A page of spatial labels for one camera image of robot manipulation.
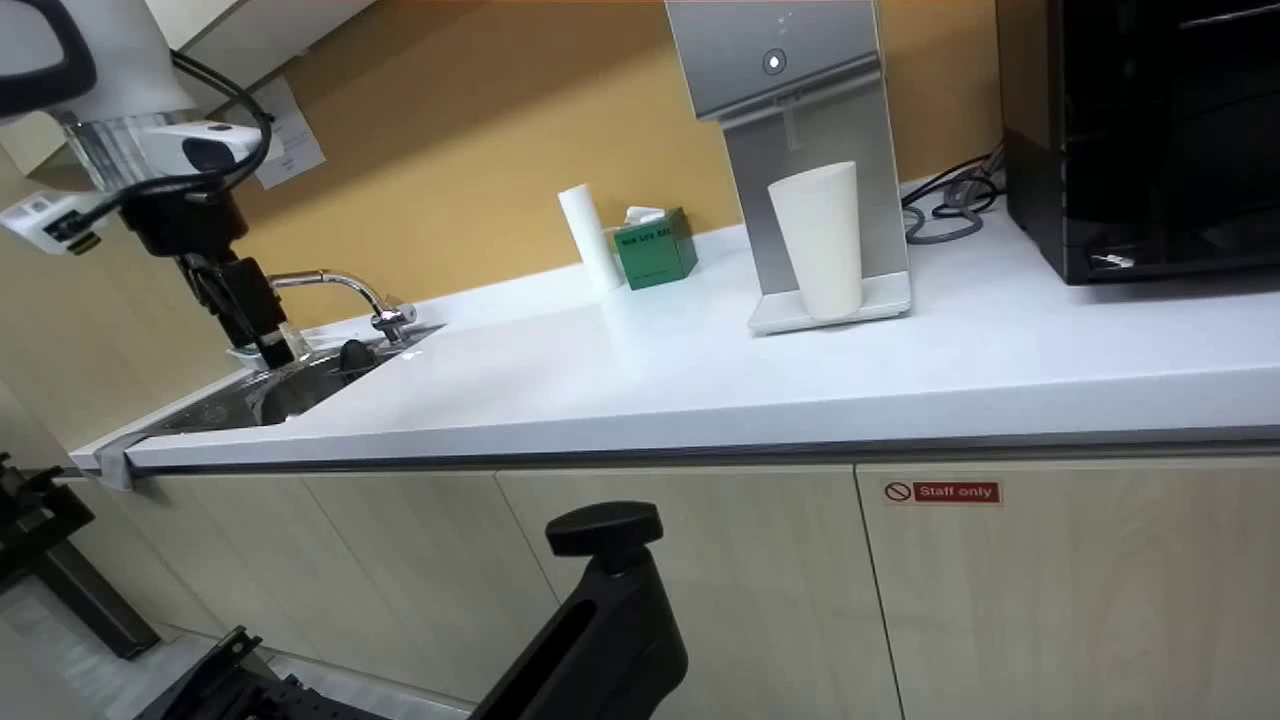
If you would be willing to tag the white paper towel roll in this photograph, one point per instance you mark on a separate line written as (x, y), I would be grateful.
(588, 238)

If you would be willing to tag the stainless steel sink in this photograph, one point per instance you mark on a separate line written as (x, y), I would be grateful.
(281, 395)

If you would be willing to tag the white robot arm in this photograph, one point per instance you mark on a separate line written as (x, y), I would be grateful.
(161, 141)

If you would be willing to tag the white paper cup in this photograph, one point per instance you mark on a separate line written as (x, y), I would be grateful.
(822, 235)

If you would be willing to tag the red warning sticker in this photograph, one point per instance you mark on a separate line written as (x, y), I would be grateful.
(942, 488)

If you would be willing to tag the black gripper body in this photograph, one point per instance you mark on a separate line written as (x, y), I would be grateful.
(199, 235)

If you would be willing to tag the black microwave oven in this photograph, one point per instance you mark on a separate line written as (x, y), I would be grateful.
(1143, 136)

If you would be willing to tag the green tissue box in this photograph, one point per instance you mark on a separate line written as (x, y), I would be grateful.
(658, 250)

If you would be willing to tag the silver coffee maker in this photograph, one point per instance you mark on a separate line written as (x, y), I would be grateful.
(799, 89)

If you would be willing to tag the paper notice on wall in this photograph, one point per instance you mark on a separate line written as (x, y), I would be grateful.
(292, 141)

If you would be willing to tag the black stand left edge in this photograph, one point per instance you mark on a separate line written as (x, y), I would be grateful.
(37, 522)

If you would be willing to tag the beige cabinet door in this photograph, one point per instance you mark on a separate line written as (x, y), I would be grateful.
(1095, 590)

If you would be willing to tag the chrome sink faucet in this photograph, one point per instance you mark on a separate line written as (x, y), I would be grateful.
(383, 313)

